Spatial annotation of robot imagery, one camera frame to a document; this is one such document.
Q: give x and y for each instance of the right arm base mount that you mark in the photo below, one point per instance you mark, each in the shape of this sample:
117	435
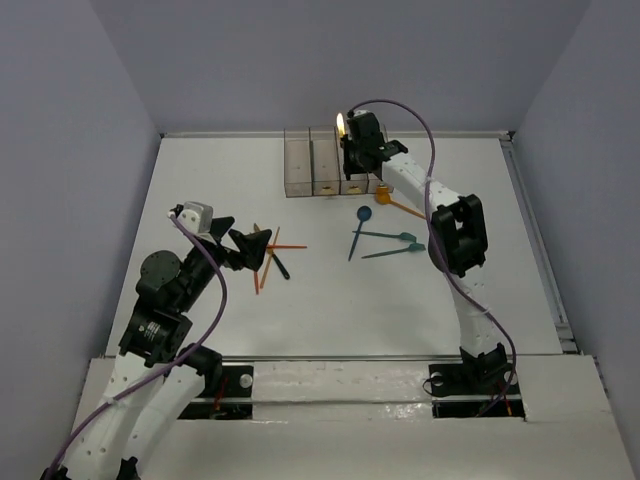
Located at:
455	396

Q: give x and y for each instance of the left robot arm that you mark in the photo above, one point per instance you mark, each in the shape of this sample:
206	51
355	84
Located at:
156	374

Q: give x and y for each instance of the yellow orange spoon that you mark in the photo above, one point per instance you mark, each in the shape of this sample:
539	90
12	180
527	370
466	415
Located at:
385	198

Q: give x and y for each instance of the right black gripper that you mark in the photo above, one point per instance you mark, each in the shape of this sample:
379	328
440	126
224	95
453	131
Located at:
351	167

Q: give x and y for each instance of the blue spoon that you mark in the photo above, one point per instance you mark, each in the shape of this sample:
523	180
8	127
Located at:
363	214

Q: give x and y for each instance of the teal fork upper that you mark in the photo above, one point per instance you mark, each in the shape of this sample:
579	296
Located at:
402	236

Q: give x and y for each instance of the yellow orange chopstick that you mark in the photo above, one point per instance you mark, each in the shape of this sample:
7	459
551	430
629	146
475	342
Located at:
269	259

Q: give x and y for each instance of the teal fork lower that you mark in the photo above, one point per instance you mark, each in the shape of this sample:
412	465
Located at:
411	248

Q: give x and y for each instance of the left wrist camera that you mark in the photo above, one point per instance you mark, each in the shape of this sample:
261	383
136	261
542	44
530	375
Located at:
195	217

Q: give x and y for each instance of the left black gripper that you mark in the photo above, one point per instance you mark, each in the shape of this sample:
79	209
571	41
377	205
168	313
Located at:
226	240

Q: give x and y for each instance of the gold knife black handle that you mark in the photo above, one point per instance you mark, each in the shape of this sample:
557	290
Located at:
340	128
276	260

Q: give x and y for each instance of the teal fork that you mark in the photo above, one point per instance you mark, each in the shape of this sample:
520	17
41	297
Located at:
411	248
402	236

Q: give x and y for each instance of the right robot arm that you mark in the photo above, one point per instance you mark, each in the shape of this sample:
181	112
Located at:
457	247

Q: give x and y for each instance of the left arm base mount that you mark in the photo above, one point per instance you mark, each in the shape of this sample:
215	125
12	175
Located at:
229	399

